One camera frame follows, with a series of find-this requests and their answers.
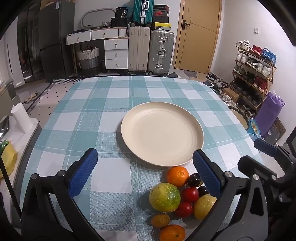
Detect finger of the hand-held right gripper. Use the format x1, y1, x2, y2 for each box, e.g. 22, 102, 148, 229
238, 156, 278, 183
254, 138, 292, 163

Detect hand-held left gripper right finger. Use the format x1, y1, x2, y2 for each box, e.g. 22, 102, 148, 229
185, 149, 278, 241

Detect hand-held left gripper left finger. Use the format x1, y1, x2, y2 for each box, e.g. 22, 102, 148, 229
21, 148, 109, 241

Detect dark purple plum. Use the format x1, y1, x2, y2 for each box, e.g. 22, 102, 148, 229
187, 173, 204, 188
197, 186, 210, 197

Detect orange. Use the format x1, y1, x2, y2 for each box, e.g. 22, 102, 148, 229
167, 166, 189, 188
159, 224, 186, 241

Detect red cherry tomato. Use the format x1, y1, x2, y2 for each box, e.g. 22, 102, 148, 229
181, 187, 199, 202
174, 202, 194, 218

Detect yellow lemon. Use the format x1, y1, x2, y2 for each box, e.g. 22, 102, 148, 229
194, 194, 217, 220

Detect green yellow citrus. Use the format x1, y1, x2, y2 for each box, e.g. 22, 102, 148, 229
149, 183, 181, 213

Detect cream round plate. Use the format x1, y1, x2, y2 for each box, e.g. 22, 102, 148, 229
121, 102, 204, 167

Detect small brown lychee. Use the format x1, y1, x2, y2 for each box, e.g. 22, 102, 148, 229
151, 213, 171, 229

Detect patterned gift bag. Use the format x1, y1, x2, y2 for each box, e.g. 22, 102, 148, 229
264, 118, 286, 145

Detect blue snack bag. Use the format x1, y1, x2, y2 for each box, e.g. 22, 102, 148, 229
246, 118, 262, 138

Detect purple bag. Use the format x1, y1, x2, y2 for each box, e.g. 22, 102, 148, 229
254, 91, 286, 137

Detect round wooden stool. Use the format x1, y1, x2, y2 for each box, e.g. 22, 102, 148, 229
228, 107, 249, 130

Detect teal checked tablecloth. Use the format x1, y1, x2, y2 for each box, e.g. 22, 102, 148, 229
20, 75, 266, 241

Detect cardboard box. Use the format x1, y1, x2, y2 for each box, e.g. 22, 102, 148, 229
222, 88, 240, 103

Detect metal shoe rack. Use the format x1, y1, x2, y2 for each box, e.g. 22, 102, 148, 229
232, 40, 277, 119

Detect yellow plastic bag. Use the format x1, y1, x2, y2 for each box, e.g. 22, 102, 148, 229
0, 140, 18, 178

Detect dotted rug with striped border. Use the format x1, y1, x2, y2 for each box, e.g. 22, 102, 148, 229
22, 78, 84, 126

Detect pile of shoes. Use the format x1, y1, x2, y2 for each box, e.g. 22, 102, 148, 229
203, 72, 238, 107

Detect white paper towel roll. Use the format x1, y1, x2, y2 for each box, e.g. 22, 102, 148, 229
11, 102, 34, 134

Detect beige slippers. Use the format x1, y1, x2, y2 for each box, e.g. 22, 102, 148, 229
21, 91, 39, 104

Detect blue sneakers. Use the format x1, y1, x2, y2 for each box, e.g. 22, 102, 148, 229
262, 48, 277, 63

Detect white sneakers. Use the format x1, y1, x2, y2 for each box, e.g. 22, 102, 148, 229
236, 40, 250, 51

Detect woven laundry basket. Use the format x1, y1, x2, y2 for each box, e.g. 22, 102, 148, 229
76, 47, 100, 70

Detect white drawer cabinet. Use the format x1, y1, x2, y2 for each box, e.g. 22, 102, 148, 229
104, 38, 129, 70

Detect silver suitcase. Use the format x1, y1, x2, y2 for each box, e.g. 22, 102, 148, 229
147, 29, 175, 76

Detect beige suitcase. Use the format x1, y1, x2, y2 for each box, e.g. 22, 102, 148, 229
128, 26, 151, 72

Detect dark refrigerator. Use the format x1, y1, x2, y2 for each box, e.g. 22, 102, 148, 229
38, 0, 76, 81

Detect wooden door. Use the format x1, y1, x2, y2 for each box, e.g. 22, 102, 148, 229
174, 0, 223, 75

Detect white desk with drawers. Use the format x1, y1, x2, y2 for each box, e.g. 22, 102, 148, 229
65, 27, 128, 46

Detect black storage box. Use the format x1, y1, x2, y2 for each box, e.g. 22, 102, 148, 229
111, 17, 130, 27

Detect oval white hoop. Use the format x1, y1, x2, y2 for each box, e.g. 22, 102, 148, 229
81, 8, 116, 27

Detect yellow shoe box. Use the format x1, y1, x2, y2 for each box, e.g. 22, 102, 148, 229
151, 22, 172, 30

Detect red black shoe box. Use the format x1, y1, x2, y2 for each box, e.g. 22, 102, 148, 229
153, 10, 169, 24

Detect green suitcase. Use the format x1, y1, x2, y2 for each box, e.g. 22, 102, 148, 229
133, 0, 154, 26

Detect black cable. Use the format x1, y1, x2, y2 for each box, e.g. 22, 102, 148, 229
0, 153, 23, 223

